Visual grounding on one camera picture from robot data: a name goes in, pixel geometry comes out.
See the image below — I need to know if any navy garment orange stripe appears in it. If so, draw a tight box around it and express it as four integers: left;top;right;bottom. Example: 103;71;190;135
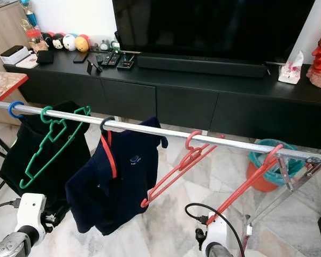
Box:
64;116;169;236

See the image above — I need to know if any red plastic hanger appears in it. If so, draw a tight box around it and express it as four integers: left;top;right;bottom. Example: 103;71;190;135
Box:
206;143;285;225
140;130;225;208

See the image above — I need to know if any green plastic hanger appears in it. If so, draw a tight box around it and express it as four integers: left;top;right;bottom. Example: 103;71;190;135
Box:
20;105;91;189

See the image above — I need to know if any black shirt yellow logo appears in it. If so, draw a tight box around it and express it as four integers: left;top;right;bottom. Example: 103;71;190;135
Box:
0;101;91;223

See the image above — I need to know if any orange bin teal liner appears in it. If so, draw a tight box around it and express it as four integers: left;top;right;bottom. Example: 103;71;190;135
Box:
246;139;308;192

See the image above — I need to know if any silver metal clothes rack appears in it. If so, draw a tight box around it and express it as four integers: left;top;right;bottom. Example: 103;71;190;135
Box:
0;99;321;241

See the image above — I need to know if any marble table red edge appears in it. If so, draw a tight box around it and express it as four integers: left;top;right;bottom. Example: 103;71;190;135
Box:
0;71;29;110

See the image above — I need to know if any black remote holder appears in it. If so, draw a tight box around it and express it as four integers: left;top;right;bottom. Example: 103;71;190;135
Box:
87;60;103;74

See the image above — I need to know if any white pink pouch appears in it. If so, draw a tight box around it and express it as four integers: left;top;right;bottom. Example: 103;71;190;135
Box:
16;55;38;69

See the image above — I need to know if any black wallet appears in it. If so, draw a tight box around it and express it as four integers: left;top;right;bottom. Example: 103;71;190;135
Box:
36;51;54;65

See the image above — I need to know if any black smartphone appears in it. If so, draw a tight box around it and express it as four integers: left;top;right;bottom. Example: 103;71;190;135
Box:
73;51;89;64

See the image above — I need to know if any black remote control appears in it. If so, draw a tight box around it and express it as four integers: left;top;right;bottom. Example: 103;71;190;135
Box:
95;52;121;67

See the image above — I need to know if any white cardboard box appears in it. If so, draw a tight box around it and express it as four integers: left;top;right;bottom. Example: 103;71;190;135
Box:
0;46;30;66

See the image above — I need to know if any small black box device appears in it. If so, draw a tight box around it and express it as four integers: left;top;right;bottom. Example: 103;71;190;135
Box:
117;55;136;71

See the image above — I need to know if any black soundbar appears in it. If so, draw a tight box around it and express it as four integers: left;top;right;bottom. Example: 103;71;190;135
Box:
136;54;267;79

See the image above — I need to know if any orange bear plush toy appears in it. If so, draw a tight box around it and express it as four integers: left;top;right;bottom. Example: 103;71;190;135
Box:
74;35;90;53

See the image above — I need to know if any white duck plush toy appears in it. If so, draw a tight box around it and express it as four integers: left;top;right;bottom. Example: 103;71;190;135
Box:
63;34;78;52

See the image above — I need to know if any black red mouse plush toy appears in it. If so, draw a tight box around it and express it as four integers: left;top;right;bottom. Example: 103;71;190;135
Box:
42;33;54;49

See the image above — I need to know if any clear jar red lid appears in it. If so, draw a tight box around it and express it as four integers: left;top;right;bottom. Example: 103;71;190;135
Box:
26;28;42;51

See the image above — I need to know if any light wood cabinet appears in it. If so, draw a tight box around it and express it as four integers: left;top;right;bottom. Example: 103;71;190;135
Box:
0;3;32;73

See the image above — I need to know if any white tissue box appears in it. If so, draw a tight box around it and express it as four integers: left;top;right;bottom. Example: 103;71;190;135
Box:
278;50;305;85

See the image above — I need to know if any gold trophy blue ball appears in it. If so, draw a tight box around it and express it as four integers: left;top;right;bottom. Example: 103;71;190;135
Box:
20;0;38;30

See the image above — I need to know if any black flat television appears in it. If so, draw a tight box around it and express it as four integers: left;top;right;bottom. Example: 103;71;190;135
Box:
112;0;316;63

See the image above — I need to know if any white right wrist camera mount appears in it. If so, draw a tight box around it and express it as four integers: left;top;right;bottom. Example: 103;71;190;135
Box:
201;212;231;255

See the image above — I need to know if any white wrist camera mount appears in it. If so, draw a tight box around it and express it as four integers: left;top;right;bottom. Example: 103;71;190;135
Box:
16;193;48;244
201;212;231;255

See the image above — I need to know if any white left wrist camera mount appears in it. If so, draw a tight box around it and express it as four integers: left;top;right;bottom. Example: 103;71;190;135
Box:
16;193;48;244

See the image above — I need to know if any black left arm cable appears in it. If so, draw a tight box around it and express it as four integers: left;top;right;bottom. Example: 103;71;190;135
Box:
0;199;22;215

